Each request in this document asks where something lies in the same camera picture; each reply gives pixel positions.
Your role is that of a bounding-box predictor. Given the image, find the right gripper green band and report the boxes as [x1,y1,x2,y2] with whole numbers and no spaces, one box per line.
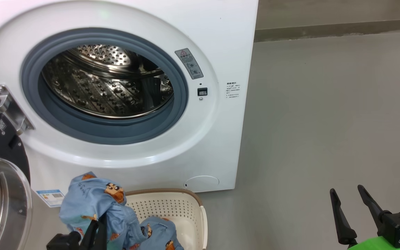
[329,184,400,250]

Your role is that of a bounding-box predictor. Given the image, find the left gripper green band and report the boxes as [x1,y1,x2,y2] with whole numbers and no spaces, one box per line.
[46,212,108,250]

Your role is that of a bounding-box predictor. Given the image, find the blue cartoon print clothes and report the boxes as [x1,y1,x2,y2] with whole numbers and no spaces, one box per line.
[59,172,185,250]

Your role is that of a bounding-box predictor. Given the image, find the black round glass washer door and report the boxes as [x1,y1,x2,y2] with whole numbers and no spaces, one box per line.
[0,94,33,250]

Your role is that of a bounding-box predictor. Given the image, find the cream perforated laundry basket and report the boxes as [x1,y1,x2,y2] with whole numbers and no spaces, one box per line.
[123,189,208,250]

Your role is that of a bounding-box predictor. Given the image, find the grey rubber door gasket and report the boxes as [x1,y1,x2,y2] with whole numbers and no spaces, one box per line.
[20,28,189,145]

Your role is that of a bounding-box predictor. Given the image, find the metal door hinge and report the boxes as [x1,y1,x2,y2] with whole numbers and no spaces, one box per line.
[0,84,35,135]

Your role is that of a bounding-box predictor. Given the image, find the white front-load washing machine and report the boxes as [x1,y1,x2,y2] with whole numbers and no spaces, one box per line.
[0,0,259,206]

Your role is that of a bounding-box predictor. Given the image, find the blue energy label sticker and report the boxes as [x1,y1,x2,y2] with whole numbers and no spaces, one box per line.
[36,189,65,208]

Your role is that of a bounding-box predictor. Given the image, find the round filter cover flap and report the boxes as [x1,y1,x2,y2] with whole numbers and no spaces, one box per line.
[185,175,220,191]

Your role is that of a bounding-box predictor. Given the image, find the stainless steel washer drum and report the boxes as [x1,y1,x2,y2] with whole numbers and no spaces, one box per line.
[41,44,175,120]

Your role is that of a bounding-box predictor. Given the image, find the small printed text label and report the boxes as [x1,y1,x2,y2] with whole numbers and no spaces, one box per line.
[226,82,241,99]

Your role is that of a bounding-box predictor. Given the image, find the grey warning sticker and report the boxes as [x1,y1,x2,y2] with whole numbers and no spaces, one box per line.
[175,48,204,80]

